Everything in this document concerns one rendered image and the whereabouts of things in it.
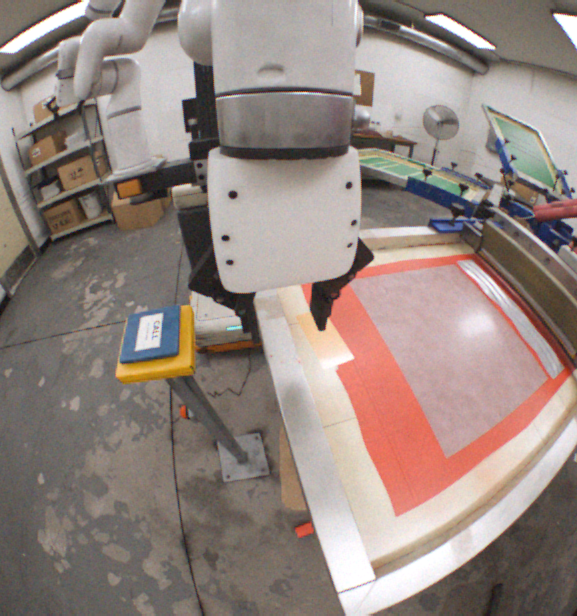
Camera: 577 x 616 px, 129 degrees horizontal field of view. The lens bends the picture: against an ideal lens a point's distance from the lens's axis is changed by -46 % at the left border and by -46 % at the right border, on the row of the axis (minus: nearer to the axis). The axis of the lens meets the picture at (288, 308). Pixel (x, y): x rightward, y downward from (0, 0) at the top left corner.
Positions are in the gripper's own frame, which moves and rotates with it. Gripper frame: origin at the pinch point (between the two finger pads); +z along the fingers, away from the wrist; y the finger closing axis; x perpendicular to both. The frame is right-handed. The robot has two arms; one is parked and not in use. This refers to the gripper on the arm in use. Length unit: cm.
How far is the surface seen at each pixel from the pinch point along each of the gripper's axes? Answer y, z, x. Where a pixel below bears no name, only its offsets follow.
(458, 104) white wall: -437, -67, -383
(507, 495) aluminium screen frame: -19.4, 8.2, 26.2
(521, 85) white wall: -470, -144, -268
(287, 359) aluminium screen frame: -0.2, 8.5, -0.3
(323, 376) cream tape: -4.6, 12.0, 1.4
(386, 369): -13.6, 12.0, 3.0
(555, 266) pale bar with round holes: -80, 6, -3
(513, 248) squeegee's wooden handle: -56, 3, -9
